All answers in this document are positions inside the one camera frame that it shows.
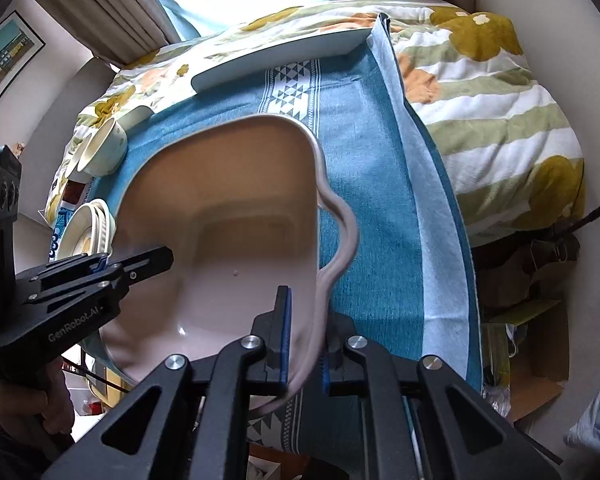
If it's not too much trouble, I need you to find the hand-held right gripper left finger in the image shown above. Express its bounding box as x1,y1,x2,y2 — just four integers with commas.
40,285,293,480

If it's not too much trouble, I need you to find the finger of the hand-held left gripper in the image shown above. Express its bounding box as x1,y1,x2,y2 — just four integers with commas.
26,246,175,307
34,254,113,289

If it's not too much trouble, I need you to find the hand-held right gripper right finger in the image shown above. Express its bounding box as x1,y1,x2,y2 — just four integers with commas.
320,310,563,480

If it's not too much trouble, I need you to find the yellow cartoon duck bowl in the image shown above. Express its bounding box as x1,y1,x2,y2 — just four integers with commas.
59,200,112,268

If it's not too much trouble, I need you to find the pink wavy-rim dish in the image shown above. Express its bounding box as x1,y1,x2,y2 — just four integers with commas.
100,115,358,417

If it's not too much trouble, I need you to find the person's left hand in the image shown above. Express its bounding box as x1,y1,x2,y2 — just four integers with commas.
0,360,77,456

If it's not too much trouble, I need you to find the blue patterned box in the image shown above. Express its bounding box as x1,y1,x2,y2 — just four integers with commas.
44,205,71,263

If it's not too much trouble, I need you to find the red and white packet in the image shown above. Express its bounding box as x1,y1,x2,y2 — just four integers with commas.
62,180,92,207

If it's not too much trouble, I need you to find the white cup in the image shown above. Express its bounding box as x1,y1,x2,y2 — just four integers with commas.
66,136,95,184

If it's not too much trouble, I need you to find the cream bowl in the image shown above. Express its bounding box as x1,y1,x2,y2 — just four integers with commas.
82,120,130,177

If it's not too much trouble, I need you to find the grey headboard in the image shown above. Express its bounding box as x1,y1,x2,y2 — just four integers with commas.
22,55,117,161

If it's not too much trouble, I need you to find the blue patterned table cloth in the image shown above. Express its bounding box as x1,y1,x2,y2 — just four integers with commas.
87,15,483,480

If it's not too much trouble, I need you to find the cardboard box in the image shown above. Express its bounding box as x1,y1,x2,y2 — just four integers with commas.
505,305,571,423

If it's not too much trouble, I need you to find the framed houses picture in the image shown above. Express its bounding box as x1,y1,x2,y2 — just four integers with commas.
0,10,46,128

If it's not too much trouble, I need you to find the flat tray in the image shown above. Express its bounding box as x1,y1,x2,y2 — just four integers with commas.
190,24,383,93

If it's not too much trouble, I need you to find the brown paper bag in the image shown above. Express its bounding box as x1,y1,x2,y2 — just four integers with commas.
522,237,581,301

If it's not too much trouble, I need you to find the brown curtain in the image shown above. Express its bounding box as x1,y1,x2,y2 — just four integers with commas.
25,0,181,68

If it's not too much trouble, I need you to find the floral blanket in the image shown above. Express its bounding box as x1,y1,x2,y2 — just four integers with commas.
45,0,588,248

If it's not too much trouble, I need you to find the black curved stand pole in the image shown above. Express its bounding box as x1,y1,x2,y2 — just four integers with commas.
550,195,600,236

